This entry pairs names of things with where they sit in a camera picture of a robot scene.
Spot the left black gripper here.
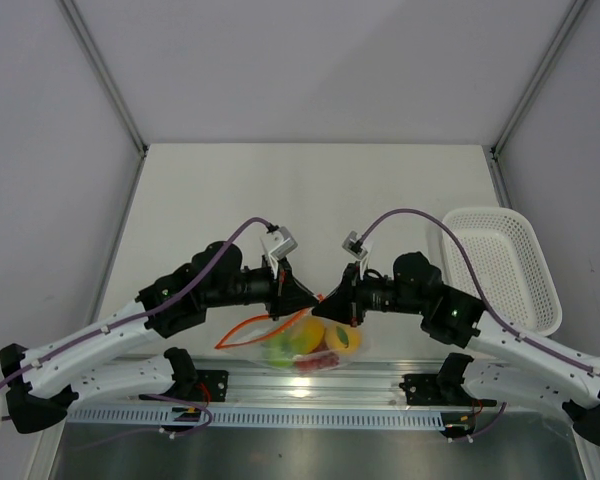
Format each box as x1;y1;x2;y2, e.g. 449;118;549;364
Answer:
205;254;318;321

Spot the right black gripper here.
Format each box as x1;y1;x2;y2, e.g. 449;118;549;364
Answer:
312;261;426;328

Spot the orange fruit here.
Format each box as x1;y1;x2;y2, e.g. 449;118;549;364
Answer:
324;324;363;355

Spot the yellow green mango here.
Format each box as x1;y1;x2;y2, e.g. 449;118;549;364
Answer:
289;316;325;355

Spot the clear zip top bag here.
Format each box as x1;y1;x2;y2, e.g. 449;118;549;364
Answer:
215;308;370;374

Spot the green apple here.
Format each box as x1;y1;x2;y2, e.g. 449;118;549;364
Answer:
263;332;295;369

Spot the red grape bunch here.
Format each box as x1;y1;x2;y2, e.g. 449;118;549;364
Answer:
294;351;340;373

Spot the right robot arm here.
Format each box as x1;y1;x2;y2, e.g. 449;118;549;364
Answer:
312;252;600;447

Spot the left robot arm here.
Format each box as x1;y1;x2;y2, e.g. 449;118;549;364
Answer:
0;242;318;434

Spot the white perforated plastic basket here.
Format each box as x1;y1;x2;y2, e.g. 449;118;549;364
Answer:
443;207;563;336

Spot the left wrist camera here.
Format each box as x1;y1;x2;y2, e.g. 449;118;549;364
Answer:
260;224;298;279

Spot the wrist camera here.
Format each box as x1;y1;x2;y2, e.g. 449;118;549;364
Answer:
260;224;298;279
342;231;373;276

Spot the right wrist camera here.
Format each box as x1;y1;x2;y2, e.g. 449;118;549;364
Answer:
342;231;373;276

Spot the aluminium mounting rail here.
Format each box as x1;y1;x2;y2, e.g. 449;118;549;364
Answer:
79;355;576;412

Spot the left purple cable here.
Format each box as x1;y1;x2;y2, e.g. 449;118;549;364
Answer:
0;216;279;441

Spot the purple cable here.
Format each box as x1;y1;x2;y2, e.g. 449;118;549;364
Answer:
0;216;279;441
354;208;600;441

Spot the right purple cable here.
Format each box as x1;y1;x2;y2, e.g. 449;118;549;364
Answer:
354;208;600;441

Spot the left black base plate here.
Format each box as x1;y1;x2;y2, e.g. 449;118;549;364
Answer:
194;369;229;403

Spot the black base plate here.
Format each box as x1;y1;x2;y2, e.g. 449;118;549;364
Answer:
194;369;229;403
398;373;497;407

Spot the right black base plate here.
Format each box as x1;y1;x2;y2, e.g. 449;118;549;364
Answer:
398;373;497;407

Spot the white slotted cable duct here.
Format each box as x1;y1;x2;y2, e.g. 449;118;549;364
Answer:
68;404;445;431

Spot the left corner frame post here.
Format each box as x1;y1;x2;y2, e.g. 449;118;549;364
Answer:
56;0;148;155

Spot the corner frame post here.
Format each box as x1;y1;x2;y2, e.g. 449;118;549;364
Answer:
56;0;148;155
491;0;593;160

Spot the right corner frame post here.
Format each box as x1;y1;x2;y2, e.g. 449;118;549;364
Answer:
491;0;593;160

